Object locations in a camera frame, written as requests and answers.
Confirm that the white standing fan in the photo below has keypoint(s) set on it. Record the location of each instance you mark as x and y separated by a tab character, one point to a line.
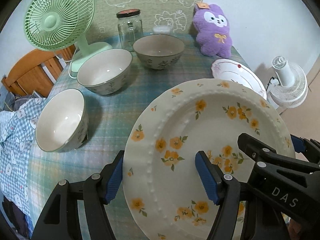
288	88

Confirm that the purple plush bunny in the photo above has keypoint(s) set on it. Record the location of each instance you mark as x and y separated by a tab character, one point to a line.
212	30

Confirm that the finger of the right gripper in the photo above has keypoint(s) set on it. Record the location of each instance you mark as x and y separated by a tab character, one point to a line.
309	148
259	151

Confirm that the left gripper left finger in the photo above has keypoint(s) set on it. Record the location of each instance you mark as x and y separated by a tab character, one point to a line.
83	200

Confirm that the plaid tablecloth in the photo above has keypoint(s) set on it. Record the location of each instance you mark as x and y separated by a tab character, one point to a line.
111	119

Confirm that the blue checkered bedding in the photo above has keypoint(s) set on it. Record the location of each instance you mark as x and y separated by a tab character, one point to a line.
17	135

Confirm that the wooden bed headboard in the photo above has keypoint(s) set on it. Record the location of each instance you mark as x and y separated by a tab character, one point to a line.
32	72

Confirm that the beaded yellow flower plate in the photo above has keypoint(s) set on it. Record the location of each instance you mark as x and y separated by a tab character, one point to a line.
161	184

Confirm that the green cartoon wall mat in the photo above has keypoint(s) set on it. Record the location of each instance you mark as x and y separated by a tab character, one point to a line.
178	14

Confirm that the glass jar black lid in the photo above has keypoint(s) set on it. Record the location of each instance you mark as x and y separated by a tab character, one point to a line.
130	27

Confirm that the green desk fan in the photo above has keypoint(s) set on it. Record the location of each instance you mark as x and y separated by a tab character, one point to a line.
52	25

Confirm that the cotton swab container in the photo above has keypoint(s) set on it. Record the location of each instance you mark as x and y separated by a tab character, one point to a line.
162	29

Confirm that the red pattern white plate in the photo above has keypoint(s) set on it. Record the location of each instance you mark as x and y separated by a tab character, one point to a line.
230	70

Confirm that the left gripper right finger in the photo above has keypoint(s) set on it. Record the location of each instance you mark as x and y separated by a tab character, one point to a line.
260	222

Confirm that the floral ceramic bowl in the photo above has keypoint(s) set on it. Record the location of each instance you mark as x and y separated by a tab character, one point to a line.
106	72
63	123
159	51

